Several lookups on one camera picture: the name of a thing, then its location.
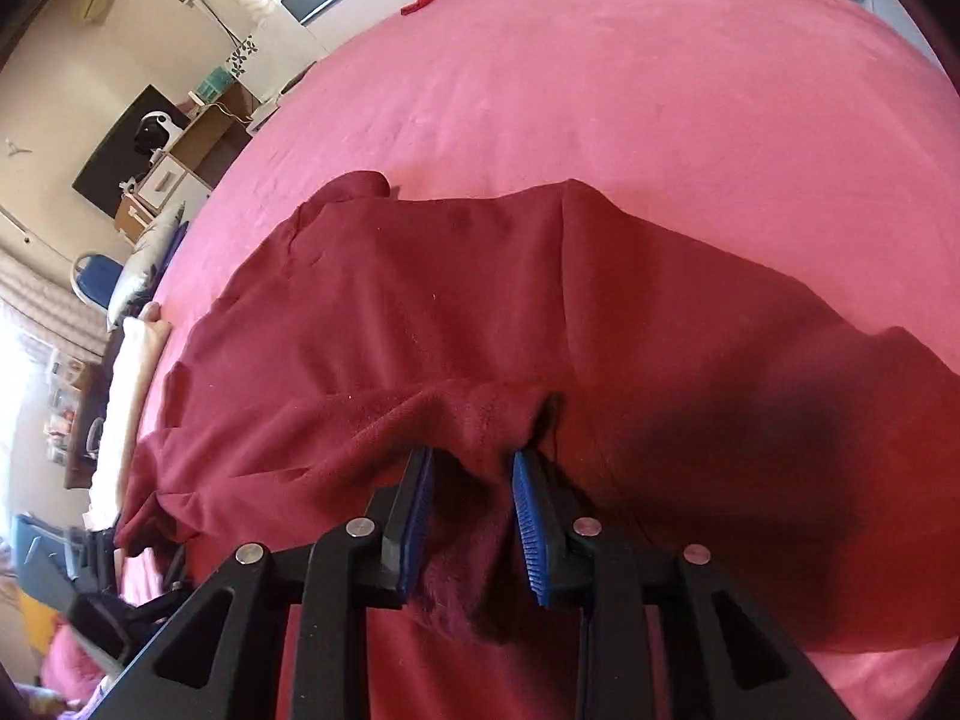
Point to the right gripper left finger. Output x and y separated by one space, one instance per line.
284 634

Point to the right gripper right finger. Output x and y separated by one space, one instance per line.
660 635

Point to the dark red fleece jacket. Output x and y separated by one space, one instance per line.
694 397

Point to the cream folded blanket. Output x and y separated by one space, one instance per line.
132 371

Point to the blue chair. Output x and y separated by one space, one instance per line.
93 278

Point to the black monitor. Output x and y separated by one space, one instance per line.
116 158

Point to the white headphones on stand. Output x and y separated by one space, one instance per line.
157 131

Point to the wooden desk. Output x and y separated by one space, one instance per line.
185 173

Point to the teal box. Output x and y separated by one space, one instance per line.
213 85

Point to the pink bed blanket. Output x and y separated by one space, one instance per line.
801 135

